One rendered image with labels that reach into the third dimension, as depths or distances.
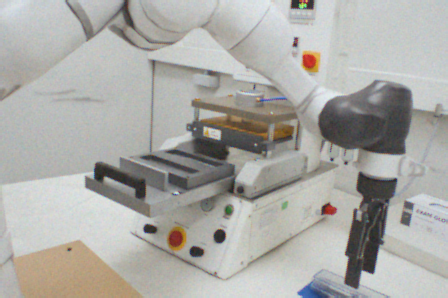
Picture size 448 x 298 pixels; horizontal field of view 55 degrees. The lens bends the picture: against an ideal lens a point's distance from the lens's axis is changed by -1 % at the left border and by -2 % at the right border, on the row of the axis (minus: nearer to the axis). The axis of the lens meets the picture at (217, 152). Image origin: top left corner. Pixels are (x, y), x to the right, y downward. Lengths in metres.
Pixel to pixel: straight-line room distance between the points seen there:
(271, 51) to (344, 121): 0.18
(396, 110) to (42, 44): 0.60
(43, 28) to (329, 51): 0.82
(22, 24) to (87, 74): 1.98
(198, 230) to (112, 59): 1.70
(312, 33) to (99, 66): 1.58
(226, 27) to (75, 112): 1.95
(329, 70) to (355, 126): 0.46
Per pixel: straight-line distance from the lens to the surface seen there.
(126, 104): 2.71
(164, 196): 0.90
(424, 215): 1.37
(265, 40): 0.72
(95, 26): 0.65
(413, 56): 1.58
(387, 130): 0.85
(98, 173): 0.98
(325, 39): 1.25
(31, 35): 0.61
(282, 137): 1.21
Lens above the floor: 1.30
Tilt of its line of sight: 15 degrees down
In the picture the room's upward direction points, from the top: 4 degrees clockwise
